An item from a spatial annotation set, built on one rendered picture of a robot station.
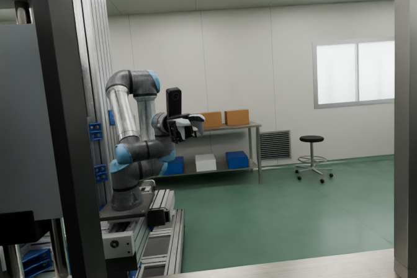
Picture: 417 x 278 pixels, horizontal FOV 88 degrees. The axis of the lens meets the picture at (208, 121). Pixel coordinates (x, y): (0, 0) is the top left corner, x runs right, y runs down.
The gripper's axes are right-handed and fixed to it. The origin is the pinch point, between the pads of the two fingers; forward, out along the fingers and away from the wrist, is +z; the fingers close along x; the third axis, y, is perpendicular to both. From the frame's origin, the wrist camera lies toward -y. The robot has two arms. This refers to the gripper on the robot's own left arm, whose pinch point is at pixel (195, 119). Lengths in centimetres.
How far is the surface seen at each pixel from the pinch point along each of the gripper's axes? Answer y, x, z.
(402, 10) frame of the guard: -14.5, -27.8, 35.7
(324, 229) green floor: 144, -139, -65
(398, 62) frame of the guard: -5.4, -27.0, 35.0
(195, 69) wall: -41, -150, -278
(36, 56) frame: -15.0, 27.7, 22.1
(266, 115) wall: 60, -243, -226
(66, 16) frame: -19.6, 23.7, 20.9
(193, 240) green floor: 129, -31, -125
